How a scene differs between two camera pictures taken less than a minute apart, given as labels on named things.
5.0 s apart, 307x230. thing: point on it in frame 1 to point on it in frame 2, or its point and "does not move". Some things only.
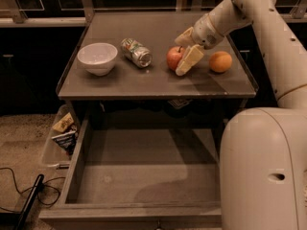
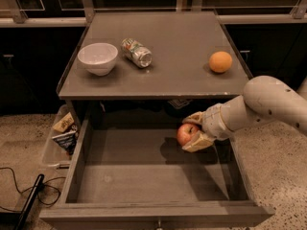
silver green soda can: x=136 y=52 does not move
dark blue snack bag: x=66 y=141 does not move
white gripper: x=204 y=32 to x=213 y=121
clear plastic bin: x=60 y=144 does not move
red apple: x=174 y=57 to x=185 y=132
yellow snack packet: x=63 y=123 does not move
